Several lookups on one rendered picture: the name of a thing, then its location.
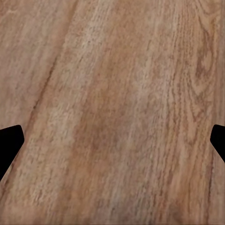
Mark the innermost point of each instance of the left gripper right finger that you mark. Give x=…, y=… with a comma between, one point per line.
x=218, y=140

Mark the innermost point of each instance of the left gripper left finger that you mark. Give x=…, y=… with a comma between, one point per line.
x=11, y=140

